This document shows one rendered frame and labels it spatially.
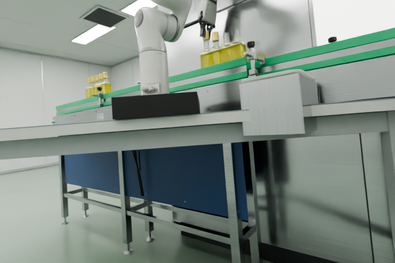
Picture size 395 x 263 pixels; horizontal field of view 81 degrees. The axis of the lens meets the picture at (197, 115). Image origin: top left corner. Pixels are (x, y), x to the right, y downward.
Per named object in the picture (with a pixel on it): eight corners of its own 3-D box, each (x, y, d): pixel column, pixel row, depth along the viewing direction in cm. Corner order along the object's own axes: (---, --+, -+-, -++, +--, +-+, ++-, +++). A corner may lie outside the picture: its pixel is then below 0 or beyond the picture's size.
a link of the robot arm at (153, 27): (131, 55, 79) (129, 9, 80) (163, 61, 88) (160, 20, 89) (146, 47, 72) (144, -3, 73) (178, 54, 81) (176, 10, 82)
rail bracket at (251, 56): (268, 77, 94) (265, 47, 94) (250, 71, 80) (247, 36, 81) (261, 78, 95) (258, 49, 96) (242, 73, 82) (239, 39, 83)
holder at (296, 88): (321, 105, 80) (319, 83, 81) (301, 103, 59) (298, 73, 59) (273, 110, 91) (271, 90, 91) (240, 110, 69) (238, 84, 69)
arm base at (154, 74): (167, 94, 69) (164, 43, 70) (127, 97, 70) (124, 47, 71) (177, 100, 84) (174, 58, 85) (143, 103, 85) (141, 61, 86)
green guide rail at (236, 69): (248, 77, 90) (247, 57, 90) (247, 77, 89) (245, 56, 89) (57, 115, 196) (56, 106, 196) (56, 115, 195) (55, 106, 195)
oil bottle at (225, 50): (238, 87, 110) (234, 43, 111) (233, 86, 105) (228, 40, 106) (228, 88, 113) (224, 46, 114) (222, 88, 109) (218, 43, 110)
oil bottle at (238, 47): (250, 85, 106) (245, 39, 107) (244, 84, 102) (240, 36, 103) (238, 87, 110) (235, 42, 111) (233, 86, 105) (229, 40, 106)
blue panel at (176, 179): (265, 206, 103) (257, 111, 105) (248, 221, 89) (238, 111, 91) (87, 178, 200) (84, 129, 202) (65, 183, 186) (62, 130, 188)
